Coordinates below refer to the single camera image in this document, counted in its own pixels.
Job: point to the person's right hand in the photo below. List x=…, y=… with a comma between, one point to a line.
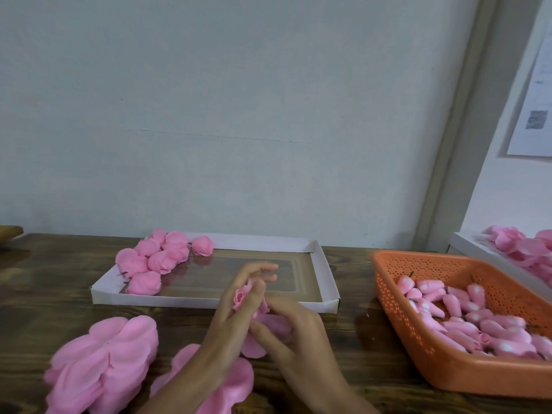
x=302, y=349

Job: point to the stack of pink petals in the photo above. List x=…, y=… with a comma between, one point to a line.
x=99, y=364
x=235, y=383

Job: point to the white shallow tray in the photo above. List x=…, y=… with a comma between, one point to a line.
x=285, y=276

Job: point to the pile of pink petals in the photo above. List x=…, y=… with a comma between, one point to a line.
x=517, y=244

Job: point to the white paper notice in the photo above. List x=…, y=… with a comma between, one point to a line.
x=533, y=107

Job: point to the pink rose buds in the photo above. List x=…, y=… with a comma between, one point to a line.
x=461, y=316

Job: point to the pink petal flower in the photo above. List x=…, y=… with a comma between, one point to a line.
x=177, y=245

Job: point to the person's left hand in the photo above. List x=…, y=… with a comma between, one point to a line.
x=226, y=336

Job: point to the orange plastic basket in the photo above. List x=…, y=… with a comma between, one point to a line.
x=444, y=371

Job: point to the grey door frame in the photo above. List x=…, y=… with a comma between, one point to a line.
x=470, y=116

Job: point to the group of finished pink roses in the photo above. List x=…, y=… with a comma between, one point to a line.
x=129, y=261

